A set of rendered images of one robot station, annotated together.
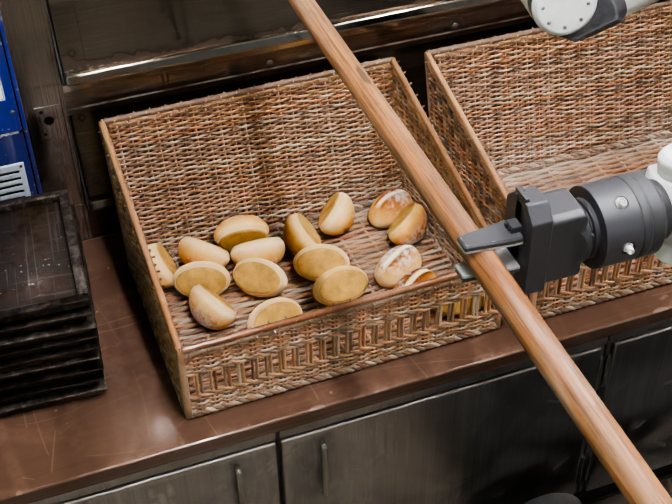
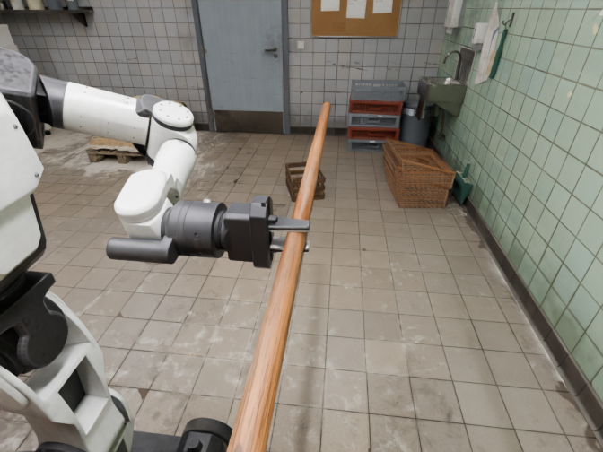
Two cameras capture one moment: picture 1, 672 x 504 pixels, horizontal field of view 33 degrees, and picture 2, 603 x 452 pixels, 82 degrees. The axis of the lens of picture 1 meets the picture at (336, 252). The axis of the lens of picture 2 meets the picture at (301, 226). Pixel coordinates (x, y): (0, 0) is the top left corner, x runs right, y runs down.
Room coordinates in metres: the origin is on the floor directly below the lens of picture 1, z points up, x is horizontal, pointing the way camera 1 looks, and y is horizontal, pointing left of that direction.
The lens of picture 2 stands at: (1.25, 0.06, 1.49)
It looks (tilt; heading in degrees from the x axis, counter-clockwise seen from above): 32 degrees down; 206
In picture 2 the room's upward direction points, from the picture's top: straight up
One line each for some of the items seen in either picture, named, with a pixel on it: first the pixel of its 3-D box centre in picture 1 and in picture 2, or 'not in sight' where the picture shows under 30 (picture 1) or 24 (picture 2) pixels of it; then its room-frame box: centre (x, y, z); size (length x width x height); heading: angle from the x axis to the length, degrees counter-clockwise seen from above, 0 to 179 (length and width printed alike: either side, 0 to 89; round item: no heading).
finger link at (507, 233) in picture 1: (489, 234); (289, 222); (0.86, -0.15, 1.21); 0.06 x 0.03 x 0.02; 109
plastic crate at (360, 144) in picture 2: not in sight; (371, 140); (-2.93, -0.98, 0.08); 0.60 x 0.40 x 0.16; 111
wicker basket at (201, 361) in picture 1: (298, 223); not in sight; (1.49, 0.06, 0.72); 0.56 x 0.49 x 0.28; 110
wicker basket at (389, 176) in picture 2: not in sight; (412, 180); (-1.81, -0.28, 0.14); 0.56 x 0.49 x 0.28; 25
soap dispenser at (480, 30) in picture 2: not in sight; (478, 37); (-2.32, -0.03, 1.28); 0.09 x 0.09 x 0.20; 19
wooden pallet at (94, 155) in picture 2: not in sight; (146, 140); (-1.74, -3.54, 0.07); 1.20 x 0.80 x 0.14; 19
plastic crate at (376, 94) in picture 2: not in sight; (377, 90); (-2.93, -0.98, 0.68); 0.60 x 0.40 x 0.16; 110
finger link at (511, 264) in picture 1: (486, 269); (290, 247); (0.86, -0.15, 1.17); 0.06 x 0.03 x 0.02; 109
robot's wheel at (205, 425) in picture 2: not in sight; (208, 437); (0.79, -0.56, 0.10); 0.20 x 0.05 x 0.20; 109
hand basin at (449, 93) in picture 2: not in sight; (438, 99); (-2.62, -0.27, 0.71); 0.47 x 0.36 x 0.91; 19
